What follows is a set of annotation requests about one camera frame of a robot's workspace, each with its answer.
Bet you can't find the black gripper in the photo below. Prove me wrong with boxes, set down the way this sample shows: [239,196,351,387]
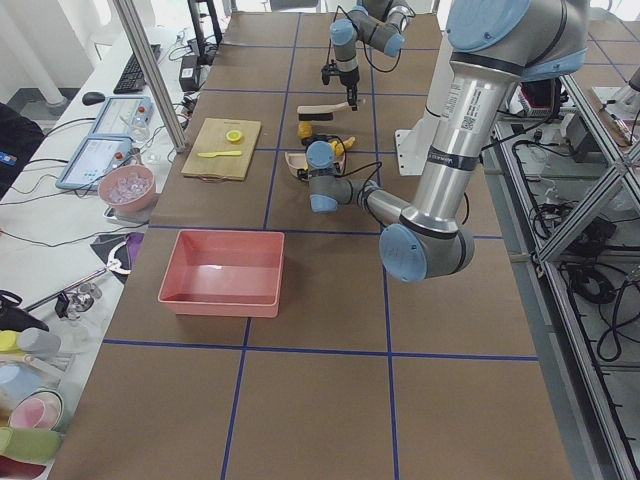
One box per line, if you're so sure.
[321,63,360,111]
[296,168,341,181]

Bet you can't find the tan toy ginger root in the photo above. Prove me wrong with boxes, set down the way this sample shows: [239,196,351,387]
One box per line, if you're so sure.
[329,137,356,156]

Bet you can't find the beige plastic dustpan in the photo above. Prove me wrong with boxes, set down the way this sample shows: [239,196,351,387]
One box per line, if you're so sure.
[285,152,346,182]

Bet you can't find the beige hand brush black bristles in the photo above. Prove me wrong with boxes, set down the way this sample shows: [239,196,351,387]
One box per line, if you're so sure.
[296,98,366,122]

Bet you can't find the brown toy potato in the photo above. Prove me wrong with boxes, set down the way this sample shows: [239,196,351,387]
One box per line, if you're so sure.
[297,121,313,141]

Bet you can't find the pink plastic bin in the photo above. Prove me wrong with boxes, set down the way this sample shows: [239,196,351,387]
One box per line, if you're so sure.
[158,229,285,318]

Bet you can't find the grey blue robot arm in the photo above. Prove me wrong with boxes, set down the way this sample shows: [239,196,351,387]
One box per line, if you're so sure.
[306,1,589,282]
[321,1,415,111]

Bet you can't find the yellow plastic knife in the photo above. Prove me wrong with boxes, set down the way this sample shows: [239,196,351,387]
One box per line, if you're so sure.
[197,150,243,158]

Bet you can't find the yellow lemon slices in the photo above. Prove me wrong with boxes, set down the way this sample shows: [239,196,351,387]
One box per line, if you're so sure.
[225,129,243,143]

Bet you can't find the wooden cutting board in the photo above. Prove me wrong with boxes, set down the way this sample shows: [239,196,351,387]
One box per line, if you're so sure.
[181,118,261,181]

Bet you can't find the black power adapter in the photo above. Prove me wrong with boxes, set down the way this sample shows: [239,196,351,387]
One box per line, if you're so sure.
[179,55,201,92]

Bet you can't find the pink bowl with clear pieces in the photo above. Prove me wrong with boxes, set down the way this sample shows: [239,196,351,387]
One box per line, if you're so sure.
[98,165,156,213]

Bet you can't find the upper blue teach pendant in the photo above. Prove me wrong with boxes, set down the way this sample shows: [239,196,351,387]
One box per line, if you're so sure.
[90,95,153,136]

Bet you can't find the blue teach pendant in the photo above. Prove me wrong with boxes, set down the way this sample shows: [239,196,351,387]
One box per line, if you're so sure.
[90,95,153,136]
[56,135,133,190]

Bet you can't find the black keyboard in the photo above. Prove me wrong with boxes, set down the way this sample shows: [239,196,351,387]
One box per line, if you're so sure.
[113,54,146,95]

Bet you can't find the lower blue teach pendant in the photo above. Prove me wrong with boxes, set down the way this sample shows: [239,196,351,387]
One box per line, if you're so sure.
[56,135,133,190]

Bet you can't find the black computer mouse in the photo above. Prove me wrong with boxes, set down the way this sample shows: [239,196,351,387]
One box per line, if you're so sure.
[81,91,106,106]

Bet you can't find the stacked pastel cups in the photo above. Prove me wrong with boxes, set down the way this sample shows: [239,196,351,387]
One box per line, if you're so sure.
[1,327,63,467]

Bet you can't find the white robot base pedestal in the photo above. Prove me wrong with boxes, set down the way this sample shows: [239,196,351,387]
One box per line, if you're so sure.
[395,32,454,176]

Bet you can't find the aluminium frame post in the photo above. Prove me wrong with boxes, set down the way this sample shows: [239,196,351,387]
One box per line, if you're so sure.
[113,0,187,153]

